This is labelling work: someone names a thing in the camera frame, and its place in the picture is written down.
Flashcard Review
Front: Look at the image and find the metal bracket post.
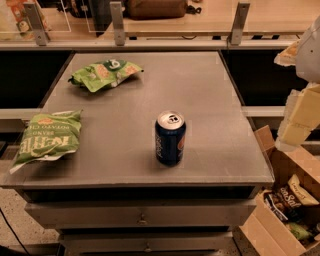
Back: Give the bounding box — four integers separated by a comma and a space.
229, 2, 250, 45
110, 1, 125, 46
24, 2, 49, 46

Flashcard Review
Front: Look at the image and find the grey drawer cabinet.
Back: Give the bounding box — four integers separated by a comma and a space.
0, 50, 276, 256

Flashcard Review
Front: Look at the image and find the right metal bracket post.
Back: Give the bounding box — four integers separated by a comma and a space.
229, 2, 250, 45

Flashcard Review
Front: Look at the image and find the green chip bag back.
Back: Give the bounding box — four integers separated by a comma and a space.
69, 59, 143, 93

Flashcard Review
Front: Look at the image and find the cardboard box of snacks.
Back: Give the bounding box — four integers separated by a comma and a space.
240, 126, 320, 256

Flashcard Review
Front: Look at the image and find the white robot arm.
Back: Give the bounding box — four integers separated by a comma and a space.
274, 17, 320, 152

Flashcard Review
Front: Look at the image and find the dark snack bag in box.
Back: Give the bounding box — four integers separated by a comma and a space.
263, 174, 319, 222

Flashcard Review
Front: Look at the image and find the lower drawer with knob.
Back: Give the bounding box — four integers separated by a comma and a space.
59, 232, 233, 253

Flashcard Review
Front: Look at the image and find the left metal bracket post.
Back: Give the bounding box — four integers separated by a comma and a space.
24, 2, 49, 46

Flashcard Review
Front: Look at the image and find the colourful snack bag behind glass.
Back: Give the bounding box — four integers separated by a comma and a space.
0, 0, 48, 40

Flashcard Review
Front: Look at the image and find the green snack bag in box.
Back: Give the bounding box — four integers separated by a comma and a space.
286, 222, 312, 240

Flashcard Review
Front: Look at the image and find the blue pepsi can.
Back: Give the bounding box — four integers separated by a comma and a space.
155, 110, 186, 166

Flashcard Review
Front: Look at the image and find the middle metal bracket post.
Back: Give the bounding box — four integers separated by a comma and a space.
110, 1, 125, 46

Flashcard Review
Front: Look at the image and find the brown bag on counter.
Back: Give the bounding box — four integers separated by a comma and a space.
125, 0, 188, 20

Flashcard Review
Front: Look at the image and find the green chip bag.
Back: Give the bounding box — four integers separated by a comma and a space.
69, 59, 143, 93
10, 110, 81, 174

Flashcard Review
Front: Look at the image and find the upper drawer with knob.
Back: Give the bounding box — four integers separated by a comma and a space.
25, 200, 256, 230

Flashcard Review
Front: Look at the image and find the drawer with knob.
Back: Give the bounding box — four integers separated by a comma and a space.
25, 200, 256, 230
59, 232, 233, 253

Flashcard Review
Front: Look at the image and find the green chip bag front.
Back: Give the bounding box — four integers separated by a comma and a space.
10, 110, 81, 174

